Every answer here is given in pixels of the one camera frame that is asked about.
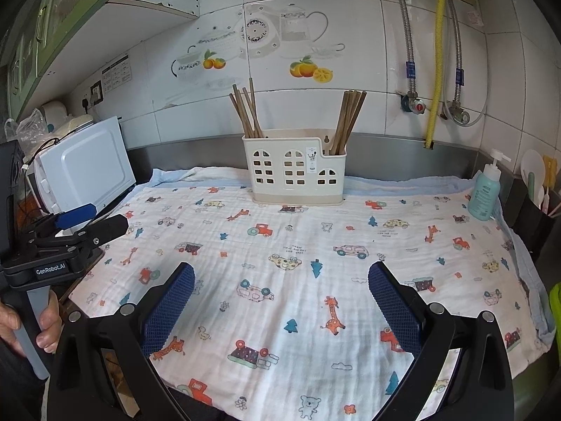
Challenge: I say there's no white microwave oven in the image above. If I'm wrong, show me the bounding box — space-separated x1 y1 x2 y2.
26 116 136 229

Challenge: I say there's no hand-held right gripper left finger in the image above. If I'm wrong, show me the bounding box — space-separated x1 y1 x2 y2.
47 262 196 421

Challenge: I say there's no set of wooden chopsticks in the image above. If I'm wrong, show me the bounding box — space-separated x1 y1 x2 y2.
230 78 367 156

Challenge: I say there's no metal flexible hose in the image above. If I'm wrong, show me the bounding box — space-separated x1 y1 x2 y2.
446 0 467 106
388 0 418 95

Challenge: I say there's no teal soap pump bottle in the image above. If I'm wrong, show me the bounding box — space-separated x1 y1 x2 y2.
467 149 511 220

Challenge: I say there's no cream plastic cutlery holder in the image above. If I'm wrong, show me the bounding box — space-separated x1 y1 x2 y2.
242 128 348 207

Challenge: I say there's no white silicone spatula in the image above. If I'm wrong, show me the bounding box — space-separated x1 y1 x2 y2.
521 149 547 205

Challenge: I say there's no green wall cabinet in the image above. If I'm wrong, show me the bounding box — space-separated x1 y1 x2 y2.
0 0 201 120

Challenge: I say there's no white rounded appliance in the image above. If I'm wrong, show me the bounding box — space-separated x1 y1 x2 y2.
39 101 69 127

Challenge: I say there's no chrome angle valve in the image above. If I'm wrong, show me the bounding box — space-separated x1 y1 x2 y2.
445 101 471 125

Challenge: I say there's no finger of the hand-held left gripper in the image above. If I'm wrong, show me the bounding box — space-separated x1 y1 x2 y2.
53 215 130 253
33 204 97 235

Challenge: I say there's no black utensil container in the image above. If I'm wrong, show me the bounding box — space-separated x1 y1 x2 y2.
511 184 561 266

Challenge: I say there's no pink kitchen utensil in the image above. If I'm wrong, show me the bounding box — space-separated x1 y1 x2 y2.
540 186 561 218

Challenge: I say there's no printed wall label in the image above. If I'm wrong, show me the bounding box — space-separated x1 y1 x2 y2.
102 55 131 94

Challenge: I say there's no yellow gas hose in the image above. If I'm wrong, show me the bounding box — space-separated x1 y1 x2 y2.
423 0 448 150

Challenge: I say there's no person's left hand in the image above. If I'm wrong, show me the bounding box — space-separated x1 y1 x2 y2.
0 293 62 357

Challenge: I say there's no person's left forearm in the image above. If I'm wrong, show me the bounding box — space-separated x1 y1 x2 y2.
0 346 47 421

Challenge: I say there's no red-handled water valve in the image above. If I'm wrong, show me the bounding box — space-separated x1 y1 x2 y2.
398 90 427 116

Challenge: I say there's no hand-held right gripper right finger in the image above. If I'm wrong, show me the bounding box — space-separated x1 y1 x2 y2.
368 261 514 421

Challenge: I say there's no yellow kitchen utensil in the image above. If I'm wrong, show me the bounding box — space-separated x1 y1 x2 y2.
542 154 559 190

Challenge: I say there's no clear plastic bag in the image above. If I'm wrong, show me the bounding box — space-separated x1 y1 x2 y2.
4 109 49 152

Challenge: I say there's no printed white muslin cloth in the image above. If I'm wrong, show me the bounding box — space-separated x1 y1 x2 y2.
68 180 548 421

